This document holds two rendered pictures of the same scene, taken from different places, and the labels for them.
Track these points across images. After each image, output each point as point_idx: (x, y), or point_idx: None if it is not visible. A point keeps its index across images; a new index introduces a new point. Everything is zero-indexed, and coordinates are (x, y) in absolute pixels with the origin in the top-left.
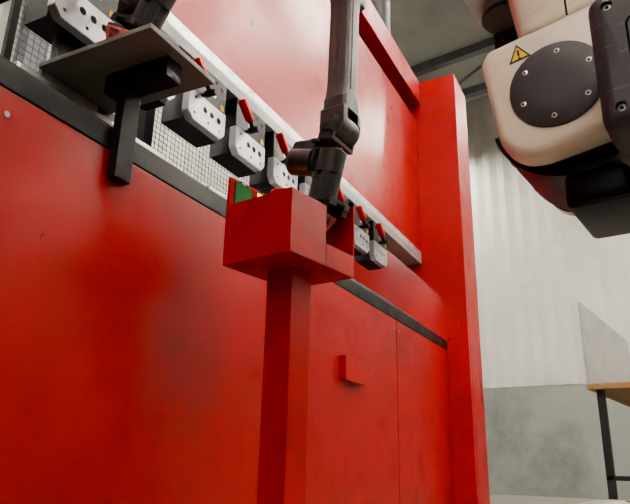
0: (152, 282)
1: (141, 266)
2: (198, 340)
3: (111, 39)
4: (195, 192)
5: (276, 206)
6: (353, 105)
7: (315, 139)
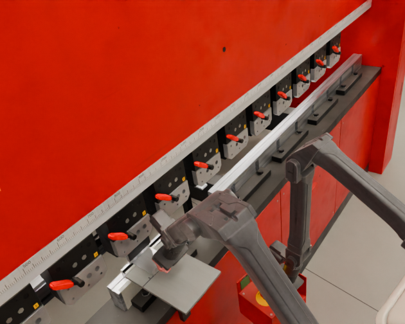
0: (209, 314)
1: (203, 317)
2: (232, 299)
3: (164, 301)
4: (217, 260)
5: (264, 318)
6: (306, 247)
7: (283, 257)
